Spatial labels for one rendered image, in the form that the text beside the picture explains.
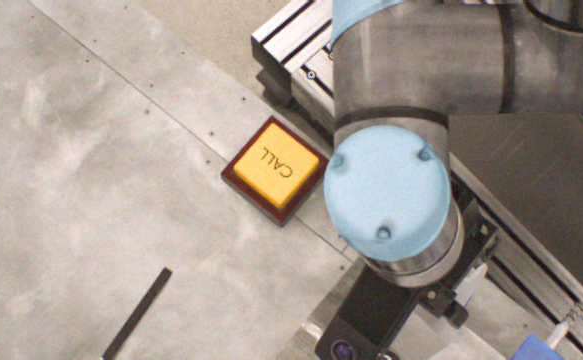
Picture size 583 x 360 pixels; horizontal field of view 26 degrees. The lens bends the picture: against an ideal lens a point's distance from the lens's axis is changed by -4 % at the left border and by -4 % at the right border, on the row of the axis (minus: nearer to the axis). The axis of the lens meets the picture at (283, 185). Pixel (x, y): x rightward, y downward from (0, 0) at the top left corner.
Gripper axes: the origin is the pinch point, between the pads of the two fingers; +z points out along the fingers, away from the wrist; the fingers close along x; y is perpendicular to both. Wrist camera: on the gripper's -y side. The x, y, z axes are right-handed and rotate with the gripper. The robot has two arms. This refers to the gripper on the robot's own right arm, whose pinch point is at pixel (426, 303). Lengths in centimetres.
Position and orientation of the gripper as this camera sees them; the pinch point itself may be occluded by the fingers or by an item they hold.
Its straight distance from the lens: 111.8
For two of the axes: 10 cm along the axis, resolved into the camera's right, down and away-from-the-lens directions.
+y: 6.2, -7.8, 0.6
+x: -7.5, -5.7, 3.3
